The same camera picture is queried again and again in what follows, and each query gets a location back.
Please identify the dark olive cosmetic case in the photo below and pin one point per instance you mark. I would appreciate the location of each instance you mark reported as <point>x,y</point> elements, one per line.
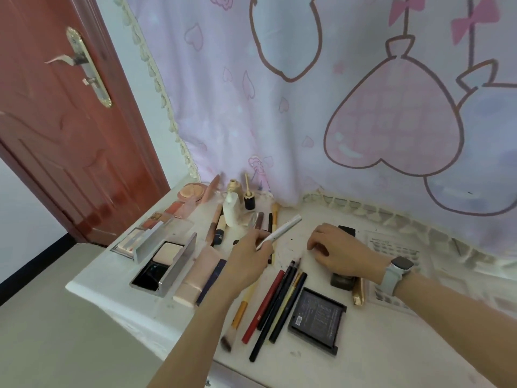
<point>342,280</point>

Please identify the white cosmetic pen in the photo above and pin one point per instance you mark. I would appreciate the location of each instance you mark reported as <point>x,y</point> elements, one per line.
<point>284,227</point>

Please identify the gold lipstick tube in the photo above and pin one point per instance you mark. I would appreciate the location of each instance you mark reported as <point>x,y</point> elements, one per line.
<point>358,292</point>

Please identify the white smartwatch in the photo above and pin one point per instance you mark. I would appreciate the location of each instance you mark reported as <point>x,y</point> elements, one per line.
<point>394,274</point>

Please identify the round peach blush compact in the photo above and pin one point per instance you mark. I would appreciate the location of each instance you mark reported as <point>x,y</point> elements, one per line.
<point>192,191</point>

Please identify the silver open powder compact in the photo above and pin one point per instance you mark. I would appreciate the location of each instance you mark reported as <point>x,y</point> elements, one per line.
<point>161,262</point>

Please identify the person's left fingers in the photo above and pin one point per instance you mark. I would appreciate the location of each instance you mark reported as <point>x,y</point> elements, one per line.
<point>256,238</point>

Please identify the pink cosmetic tube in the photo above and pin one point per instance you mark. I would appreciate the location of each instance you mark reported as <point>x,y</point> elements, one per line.
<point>198,274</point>

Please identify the pink heart print curtain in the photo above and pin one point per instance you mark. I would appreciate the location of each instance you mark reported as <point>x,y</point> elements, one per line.
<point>323,96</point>

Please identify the person's left forearm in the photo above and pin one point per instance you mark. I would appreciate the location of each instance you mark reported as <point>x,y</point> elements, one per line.
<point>194,339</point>

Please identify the black bottle with gold wand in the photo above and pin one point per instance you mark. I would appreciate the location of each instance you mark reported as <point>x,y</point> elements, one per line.
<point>249,201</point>

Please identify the pink blush palette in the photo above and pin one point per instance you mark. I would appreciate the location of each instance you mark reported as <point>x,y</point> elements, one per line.
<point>177,208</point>

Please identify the small black box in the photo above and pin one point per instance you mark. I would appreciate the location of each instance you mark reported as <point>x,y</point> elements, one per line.
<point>347,231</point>

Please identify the person's right hand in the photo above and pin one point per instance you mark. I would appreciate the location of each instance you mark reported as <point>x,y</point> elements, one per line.
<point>347,254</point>

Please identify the person's left hand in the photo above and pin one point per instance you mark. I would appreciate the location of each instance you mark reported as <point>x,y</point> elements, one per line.
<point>242,266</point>

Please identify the person's right fingers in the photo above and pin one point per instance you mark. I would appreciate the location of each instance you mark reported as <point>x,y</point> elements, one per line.
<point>321,240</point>

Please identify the red-brown wooden door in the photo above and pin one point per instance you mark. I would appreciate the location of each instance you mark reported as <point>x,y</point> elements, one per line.
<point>60,149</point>

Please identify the navy blue cosmetic stick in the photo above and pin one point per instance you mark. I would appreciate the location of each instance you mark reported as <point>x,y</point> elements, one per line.
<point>211,283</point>

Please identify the white plastic bottle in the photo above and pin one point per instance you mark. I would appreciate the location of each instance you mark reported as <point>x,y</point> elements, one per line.
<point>231,212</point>

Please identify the black square compact case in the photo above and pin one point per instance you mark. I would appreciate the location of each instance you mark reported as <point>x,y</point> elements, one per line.
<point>317,321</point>

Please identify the black and gold tube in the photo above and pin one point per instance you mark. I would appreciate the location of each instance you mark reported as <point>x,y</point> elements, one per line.
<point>220,230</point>

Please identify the black cosmetic pencil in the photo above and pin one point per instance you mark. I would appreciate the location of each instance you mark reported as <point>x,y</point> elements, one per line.
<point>276,315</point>
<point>287,309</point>
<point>274,297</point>

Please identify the silver eyeshadow palette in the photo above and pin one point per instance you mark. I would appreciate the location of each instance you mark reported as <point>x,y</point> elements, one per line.
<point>137,240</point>

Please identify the brown cosmetic pencil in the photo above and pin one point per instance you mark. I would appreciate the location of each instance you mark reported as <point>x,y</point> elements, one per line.
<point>260,221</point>

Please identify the pink lipstick stick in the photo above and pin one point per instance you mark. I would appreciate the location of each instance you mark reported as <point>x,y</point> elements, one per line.
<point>211,189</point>

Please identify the person's right forearm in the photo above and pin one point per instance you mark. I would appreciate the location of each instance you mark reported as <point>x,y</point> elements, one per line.
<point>456,319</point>

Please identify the red cosmetic pencil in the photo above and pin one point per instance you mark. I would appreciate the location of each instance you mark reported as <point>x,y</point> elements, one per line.
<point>262,309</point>

